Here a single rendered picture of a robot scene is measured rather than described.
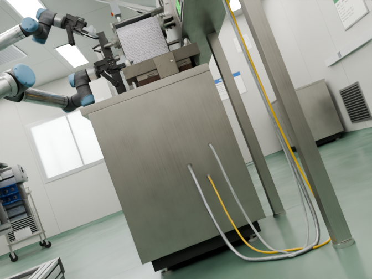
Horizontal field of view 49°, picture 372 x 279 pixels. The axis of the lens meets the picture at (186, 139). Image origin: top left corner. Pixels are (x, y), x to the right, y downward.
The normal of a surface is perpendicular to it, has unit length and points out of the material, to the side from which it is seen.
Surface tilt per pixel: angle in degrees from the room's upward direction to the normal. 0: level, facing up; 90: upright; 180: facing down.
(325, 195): 90
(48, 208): 90
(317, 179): 90
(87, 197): 90
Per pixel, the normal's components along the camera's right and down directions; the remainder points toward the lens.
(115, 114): 0.03, -0.07
